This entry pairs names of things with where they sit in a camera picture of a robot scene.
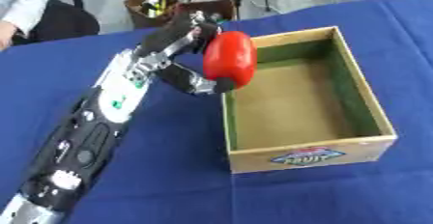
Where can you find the person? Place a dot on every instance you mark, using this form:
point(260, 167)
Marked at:
point(34, 12)

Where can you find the tan cardboard box green inside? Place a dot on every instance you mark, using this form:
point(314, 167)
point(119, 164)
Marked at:
point(307, 105)

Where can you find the red toy pepper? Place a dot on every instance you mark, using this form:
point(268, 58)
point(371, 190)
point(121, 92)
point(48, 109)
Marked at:
point(230, 59)

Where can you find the brown bag with items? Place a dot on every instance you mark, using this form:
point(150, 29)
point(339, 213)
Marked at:
point(152, 7)

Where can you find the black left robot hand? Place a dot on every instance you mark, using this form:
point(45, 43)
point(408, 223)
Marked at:
point(169, 36)

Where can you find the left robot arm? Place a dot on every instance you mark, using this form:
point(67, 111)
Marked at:
point(93, 131)

